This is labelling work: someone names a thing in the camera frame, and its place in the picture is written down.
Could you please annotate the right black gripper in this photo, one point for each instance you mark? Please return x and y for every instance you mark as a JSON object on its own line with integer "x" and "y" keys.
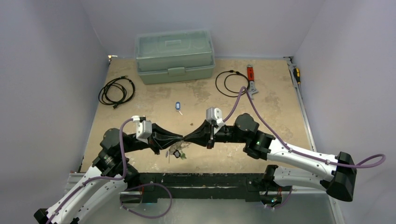
{"x": 211, "y": 135}

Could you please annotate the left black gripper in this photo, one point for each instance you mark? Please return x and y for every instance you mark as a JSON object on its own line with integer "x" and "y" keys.
{"x": 155, "y": 142}

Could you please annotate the metal keyring with keys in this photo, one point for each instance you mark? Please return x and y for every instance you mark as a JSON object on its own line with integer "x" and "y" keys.
{"x": 177, "y": 151}

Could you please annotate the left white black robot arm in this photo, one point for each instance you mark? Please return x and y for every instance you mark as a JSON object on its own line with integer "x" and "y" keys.
{"x": 109, "y": 174}

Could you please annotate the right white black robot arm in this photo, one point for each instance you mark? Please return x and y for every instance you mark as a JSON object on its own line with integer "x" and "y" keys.
{"x": 334, "y": 174}

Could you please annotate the key with blue tag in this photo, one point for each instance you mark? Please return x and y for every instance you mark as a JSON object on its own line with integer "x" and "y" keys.
{"x": 178, "y": 107}

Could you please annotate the green plastic toolbox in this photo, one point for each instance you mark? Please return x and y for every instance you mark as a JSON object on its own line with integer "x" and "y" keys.
{"x": 175, "y": 56}

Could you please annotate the yellow black screwdriver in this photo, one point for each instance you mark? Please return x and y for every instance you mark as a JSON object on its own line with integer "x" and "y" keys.
{"x": 296, "y": 74}

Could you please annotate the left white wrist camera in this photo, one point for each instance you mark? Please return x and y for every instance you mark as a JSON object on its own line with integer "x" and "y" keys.
{"x": 143, "y": 128}

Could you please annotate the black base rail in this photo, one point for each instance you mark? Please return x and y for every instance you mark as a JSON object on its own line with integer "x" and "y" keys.
{"x": 243, "y": 186}

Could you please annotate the red handled adjustable wrench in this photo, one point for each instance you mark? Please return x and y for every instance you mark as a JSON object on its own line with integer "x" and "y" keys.
{"x": 250, "y": 74}

